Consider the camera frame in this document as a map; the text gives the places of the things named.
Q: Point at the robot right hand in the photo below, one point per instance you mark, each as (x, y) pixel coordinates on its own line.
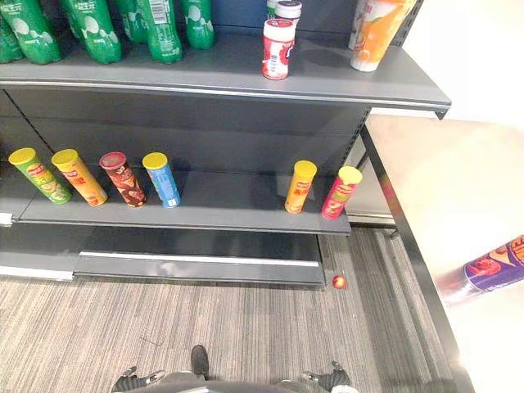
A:
(333, 378)

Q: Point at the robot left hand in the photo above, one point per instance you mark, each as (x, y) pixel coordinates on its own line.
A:
(131, 380)

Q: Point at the grey base shelf board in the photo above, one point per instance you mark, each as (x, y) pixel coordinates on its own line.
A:
(196, 262)

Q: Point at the pink red chips can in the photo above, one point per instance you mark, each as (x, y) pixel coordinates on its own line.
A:
(340, 196)

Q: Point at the purple chips can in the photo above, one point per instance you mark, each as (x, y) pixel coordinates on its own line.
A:
(491, 268)

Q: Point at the orange chips can yellow lid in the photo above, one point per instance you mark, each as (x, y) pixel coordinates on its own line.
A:
(301, 188)
(82, 180)

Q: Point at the grey short shelf board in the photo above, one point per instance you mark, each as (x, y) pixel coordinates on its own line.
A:
(229, 209)

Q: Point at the dark red chips can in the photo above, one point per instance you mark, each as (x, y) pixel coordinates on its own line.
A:
(125, 182)

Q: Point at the blue chips can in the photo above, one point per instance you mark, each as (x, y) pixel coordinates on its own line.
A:
(163, 182)

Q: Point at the green chips can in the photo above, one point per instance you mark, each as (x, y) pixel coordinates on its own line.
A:
(43, 178)

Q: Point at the grey shelf back panel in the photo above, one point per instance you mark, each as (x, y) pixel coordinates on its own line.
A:
(204, 139)

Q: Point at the grey long shelf board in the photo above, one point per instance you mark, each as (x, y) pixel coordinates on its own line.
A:
(229, 73)

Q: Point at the red white gum jar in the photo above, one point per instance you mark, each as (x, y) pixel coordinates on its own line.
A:
(277, 51)

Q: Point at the white lid gum jar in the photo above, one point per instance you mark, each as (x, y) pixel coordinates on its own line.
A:
(289, 10)

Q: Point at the green gum jar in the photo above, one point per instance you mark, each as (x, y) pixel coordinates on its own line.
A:
(271, 7)

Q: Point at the dark robot left foot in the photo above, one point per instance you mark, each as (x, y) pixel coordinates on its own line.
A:
(200, 360)

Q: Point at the small red round object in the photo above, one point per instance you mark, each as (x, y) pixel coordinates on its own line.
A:
(339, 282)

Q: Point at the grey robot torso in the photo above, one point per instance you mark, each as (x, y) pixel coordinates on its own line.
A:
(229, 387)

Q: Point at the orange drink cup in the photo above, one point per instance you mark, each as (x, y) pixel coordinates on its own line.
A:
(374, 37)

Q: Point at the green soda bottle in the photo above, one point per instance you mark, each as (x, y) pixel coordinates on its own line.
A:
(98, 37)
(32, 32)
(7, 45)
(198, 24)
(130, 24)
(161, 32)

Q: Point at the white red drink cup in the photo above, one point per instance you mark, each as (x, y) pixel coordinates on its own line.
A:
(357, 24)

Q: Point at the white table black frame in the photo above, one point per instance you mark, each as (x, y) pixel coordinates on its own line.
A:
(450, 184)

